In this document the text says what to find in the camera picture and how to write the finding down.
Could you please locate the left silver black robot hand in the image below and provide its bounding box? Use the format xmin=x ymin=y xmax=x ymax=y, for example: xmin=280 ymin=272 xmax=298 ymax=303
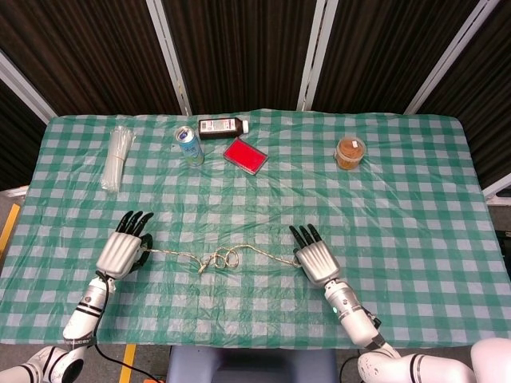
xmin=95 ymin=211 xmax=155 ymax=279

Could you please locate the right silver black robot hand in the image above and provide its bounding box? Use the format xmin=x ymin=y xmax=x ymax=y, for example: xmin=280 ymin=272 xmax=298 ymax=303
xmin=288 ymin=223 xmax=341 ymax=288

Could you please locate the beige braided rope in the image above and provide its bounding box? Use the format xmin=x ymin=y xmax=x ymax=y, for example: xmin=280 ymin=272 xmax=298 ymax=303
xmin=140 ymin=244 xmax=303 ymax=274

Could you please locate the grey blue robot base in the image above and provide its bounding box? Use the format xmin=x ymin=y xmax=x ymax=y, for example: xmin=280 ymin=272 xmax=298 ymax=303
xmin=165 ymin=345 xmax=339 ymax=383

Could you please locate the green white checkered tablecloth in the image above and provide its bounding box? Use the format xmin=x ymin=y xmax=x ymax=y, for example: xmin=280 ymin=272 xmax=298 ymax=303
xmin=0 ymin=109 xmax=511 ymax=351

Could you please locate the clear jar with orange contents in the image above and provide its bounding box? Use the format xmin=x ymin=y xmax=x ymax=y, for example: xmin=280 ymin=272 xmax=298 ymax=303
xmin=334 ymin=136 xmax=367 ymax=172

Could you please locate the red ink pad box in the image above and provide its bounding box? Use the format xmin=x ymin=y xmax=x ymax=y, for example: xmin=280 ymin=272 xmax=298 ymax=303
xmin=222 ymin=136 xmax=269 ymax=176

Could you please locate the light blue drink can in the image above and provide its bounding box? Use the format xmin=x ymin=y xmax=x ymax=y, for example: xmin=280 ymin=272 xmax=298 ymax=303
xmin=172 ymin=125 xmax=205 ymax=169

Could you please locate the dark brown medicine bottle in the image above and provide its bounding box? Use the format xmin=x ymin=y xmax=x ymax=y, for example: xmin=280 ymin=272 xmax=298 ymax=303
xmin=197 ymin=116 xmax=251 ymax=141

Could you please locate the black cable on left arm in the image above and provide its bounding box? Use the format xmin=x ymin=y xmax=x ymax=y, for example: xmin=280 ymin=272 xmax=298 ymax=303
xmin=92 ymin=270 xmax=164 ymax=383

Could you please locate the bundle of white cable ties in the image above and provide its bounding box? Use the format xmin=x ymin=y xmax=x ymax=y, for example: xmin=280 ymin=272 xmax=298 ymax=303
xmin=100 ymin=124 xmax=137 ymax=195

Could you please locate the black floor cable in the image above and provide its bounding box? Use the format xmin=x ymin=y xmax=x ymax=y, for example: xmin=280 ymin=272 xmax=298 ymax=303
xmin=339 ymin=354 xmax=360 ymax=383

